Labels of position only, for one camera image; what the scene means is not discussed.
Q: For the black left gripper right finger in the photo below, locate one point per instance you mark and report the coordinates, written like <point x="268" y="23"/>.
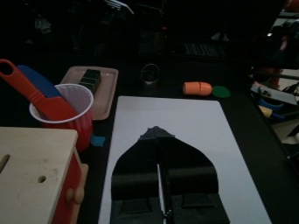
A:
<point x="194" y="178"/>

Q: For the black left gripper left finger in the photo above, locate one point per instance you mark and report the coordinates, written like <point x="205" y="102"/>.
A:
<point x="134" y="175"/>

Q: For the white cutting board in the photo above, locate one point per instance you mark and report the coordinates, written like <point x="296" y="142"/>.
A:
<point x="188" y="122"/>

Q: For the pink rectangular plate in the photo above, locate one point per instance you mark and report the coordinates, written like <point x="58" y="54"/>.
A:
<point x="105" y="93"/>

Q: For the dark green sushi roll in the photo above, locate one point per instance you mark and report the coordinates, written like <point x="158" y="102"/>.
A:
<point x="90" y="79"/>

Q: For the red toy knife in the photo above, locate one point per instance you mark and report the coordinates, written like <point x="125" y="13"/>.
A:
<point x="35" y="93"/>

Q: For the blue toy knife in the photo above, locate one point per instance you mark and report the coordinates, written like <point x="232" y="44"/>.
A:
<point x="39" y="81"/>

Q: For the small blue tape piece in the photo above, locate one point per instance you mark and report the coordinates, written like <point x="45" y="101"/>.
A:
<point x="98" y="141"/>

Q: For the red plastic cup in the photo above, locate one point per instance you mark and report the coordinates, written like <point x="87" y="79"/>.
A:
<point x="74" y="116"/>

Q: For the wooden toy box red drawer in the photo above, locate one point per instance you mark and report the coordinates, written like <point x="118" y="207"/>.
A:
<point x="35" y="175"/>

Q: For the green round toy slice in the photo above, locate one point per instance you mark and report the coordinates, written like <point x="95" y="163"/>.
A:
<point x="221" y="91"/>

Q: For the orange toy carrot piece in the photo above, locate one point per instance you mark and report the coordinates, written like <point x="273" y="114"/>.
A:
<point x="197" y="88"/>

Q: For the blue tape roll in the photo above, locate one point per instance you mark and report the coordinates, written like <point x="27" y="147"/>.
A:
<point x="270" y="105"/>

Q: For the grey flat device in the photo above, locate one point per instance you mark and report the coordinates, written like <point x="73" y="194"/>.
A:
<point x="273" y="93"/>

